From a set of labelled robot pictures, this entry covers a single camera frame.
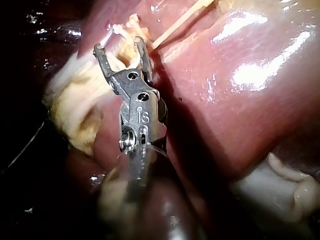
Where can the thin tube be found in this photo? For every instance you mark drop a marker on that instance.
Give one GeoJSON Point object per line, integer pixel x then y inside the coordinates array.
{"type": "Point", "coordinates": [183, 20]}

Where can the right arm instrument jaw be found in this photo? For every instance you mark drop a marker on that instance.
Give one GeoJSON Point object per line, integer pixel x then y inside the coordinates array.
{"type": "Point", "coordinates": [103, 61]}
{"type": "Point", "coordinates": [144, 60]}

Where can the pale fatty tissue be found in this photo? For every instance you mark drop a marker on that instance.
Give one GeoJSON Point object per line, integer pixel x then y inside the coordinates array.
{"type": "Point", "coordinates": [113, 192]}
{"type": "Point", "coordinates": [272, 190]}
{"type": "Point", "coordinates": [77, 107]}
{"type": "Point", "coordinates": [128, 51]}

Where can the dark red liver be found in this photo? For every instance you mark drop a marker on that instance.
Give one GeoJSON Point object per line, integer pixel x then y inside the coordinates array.
{"type": "Point", "coordinates": [225, 107]}

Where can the white clip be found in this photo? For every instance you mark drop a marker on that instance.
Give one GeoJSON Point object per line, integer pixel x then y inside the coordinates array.
{"type": "Point", "coordinates": [106, 39]}

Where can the right arm instrument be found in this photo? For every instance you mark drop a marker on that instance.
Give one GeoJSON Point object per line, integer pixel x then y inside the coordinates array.
{"type": "Point", "coordinates": [143, 112]}

